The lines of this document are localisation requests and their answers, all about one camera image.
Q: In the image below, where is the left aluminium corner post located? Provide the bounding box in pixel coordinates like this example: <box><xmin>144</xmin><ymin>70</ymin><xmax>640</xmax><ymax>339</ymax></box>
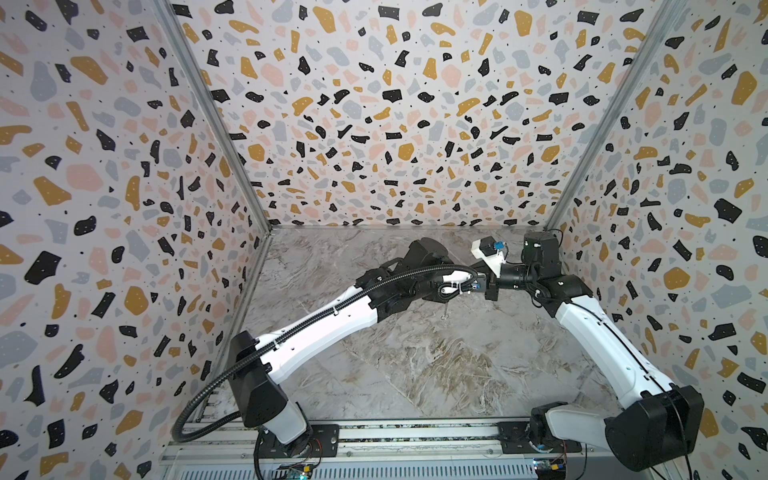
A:
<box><xmin>152</xmin><ymin>0</ymin><xmax>271</xmax><ymax>235</ymax></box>

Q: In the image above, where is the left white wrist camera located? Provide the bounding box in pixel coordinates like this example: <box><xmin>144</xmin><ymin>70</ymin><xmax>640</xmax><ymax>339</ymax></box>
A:
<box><xmin>439</xmin><ymin>270</ymin><xmax>487</xmax><ymax>296</ymax></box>

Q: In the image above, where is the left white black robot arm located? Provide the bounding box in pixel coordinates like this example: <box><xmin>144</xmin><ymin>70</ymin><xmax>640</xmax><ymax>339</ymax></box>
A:
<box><xmin>226</xmin><ymin>238</ymin><xmax>473</xmax><ymax>445</ymax></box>

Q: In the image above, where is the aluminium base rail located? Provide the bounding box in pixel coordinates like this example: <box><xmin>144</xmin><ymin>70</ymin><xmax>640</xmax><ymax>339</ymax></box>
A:
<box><xmin>161</xmin><ymin>416</ymin><xmax>679</xmax><ymax>480</ymax></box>

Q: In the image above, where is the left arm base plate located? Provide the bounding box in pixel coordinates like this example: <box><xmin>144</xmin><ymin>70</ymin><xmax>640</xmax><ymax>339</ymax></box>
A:
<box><xmin>258</xmin><ymin>423</ymin><xmax>340</xmax><ymax>460</ymax></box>

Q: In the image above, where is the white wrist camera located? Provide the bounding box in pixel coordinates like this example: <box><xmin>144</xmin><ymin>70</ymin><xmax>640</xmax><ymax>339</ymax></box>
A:
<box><xmin>471</xmin><ymin>236</ymin><xmax>506</xmax><ymax>277</ymax></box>
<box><xmin>439</xmin><ymin>270</ymin><xmax>487</xmax><ymax>296</ymax></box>

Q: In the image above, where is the right aluminium corner post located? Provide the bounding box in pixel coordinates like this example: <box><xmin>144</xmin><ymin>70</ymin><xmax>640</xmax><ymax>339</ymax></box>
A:
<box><xmin>545</xmin><ymin>0</ymin><xmax>687</xmax><ymax>230</ymax></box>

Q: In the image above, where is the electronics board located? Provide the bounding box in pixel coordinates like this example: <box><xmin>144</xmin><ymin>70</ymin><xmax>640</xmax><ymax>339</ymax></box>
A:
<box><xmin>533</xmin><ymin>457</ymin><xmax>567</xmax><ymax>480</ymax></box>
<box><xmin>279</xmin><ymin>462</ymin><xmax>317</xmax><ymax>480</ymax></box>

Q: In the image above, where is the aluminium corner post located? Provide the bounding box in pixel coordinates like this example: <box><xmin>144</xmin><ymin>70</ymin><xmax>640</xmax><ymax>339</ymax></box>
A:
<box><xmin>152</xmin><ymin>0</ymin><xmax>271</xmax><ymax>235</ymax></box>
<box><xmin>545</xmin><ymin>0</ymin><xmax>687</xmax><ymax>230</ymax></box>

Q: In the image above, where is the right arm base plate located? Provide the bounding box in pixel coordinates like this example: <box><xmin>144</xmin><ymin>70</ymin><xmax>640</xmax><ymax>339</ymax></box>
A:
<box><xmin>496</xmin><ymin>420</ymin><xmax>583</xmax><ymax>455</ymax></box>

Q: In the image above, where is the left electronics board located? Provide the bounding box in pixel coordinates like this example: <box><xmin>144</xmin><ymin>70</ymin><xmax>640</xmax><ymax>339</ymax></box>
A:
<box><xmin>279</xmin><ymin>462</ymin><xmax>317</xmax><ymax>480</ymax></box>

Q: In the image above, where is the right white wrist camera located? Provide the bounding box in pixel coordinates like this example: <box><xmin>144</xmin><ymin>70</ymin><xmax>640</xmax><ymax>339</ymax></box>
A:
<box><xmin>471</xmin><ymin>236</ymin><xmax>506</xmax><ymax>277</ymax></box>

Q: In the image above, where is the left black corrugated cable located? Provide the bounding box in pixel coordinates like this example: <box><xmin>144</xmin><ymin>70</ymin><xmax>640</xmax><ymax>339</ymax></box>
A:
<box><xmin>170</xmin><ymin>263</ymin><xmax>481</xmax><ymax>444</ymax></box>

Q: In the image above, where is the right electronics board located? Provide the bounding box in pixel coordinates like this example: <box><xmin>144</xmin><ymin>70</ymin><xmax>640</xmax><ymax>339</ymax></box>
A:
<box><xmin>533</xmin><ymin>457</ymin><xmax>567</xmax><ymax>480</ymax></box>

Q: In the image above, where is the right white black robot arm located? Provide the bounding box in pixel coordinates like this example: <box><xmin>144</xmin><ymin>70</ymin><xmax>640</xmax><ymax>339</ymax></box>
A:
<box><xmin>472</xmin><ymin>231</ymin><xmax>704</xmax><ymax>472</ymax></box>

